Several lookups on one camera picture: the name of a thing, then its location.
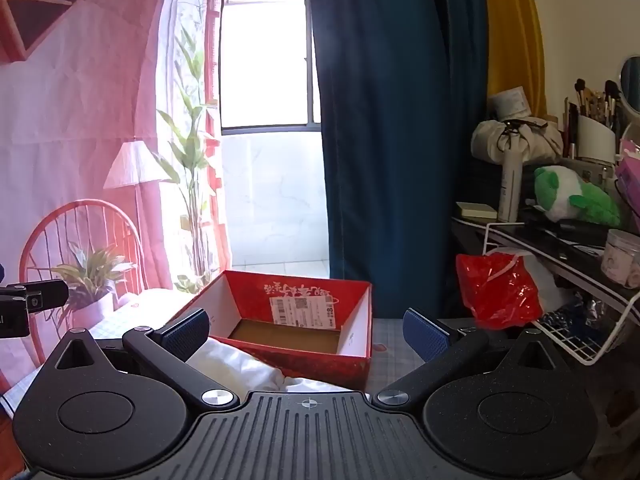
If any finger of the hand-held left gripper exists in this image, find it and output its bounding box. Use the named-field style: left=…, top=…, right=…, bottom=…
left=0, top=280, right=69, bottom=314

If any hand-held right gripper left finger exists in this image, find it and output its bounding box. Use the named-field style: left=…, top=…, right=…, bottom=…
left=46, top=308, right=241, bottom=410

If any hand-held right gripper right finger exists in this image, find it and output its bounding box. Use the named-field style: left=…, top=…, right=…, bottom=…
left=375, top=308, right=568, bottom=409

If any white cloth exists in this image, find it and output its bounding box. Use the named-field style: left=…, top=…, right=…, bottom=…
left=187, top=337, right=371, bottom=397

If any red strawberry print cardboard box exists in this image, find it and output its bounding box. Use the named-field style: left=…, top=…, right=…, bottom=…
left=170, top=270, right=374, bottom=392

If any checked tablecloth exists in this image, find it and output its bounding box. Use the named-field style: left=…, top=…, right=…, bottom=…
left=372, top=317, right=453, bottom=397

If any red plastic bag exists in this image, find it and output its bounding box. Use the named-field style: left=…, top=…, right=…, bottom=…
left=456, top=252, right=544, bottom=331

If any white plastic bag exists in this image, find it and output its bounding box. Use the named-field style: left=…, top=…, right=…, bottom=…
left=525, top=255, right=567, bottom=312

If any yellow sticky note pad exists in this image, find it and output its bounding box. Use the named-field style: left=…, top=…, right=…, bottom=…
left=456, top=201, right=499, bottom=220

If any blue patterned cloth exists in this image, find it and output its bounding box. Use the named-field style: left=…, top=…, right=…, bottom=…
left=542, top=305, right=602, bottom=342

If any white spray bottle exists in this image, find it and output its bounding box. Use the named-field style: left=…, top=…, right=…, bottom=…
left=497, top=147, right=524, bottom=224

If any pink printed backdrop cloth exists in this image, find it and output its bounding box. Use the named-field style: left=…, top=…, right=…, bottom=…
left=0, top=0, right=234, bottom=411

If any green and white plush toy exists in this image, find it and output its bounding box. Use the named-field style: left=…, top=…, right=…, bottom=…
left=534, top=166, right=621, bottom=226

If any clear jar with pink contents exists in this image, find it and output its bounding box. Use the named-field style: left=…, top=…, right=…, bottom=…
left=601, top=229, right=640, bottom=289

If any white cloth bag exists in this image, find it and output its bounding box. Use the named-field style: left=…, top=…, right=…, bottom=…
left=471, top=119, right=564, bottom=165

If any blue curtain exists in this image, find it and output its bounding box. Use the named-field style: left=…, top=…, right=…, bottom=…
left=306, top=0, right=493, bottom=319

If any white paper package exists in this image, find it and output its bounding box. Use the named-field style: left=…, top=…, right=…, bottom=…
left=487, top=87, right=531, bottom=121

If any white brush holder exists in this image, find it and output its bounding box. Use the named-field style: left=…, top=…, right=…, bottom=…
left=575, top=112, right=616, bottom=164

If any pink box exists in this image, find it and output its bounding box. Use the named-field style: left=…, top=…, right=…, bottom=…
left=615, top=137, right=640, bottom=202

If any window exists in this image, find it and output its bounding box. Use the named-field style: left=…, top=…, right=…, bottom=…
left=218, top=0, right=323, bottom=136

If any bunch of makeup brushes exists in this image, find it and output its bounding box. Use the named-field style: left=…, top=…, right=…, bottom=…
left=564, top=78, right=624, bottom=129

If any yellow curtain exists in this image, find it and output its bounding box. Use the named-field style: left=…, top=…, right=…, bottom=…
left=480, top=0, right=546, bottom=121

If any round mirror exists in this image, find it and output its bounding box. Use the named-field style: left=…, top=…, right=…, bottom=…
left=619, top=55, right=640, bottom=114

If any white wire rack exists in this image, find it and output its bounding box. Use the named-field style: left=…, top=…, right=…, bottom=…
left=482, top=222, right=640, bottom=365

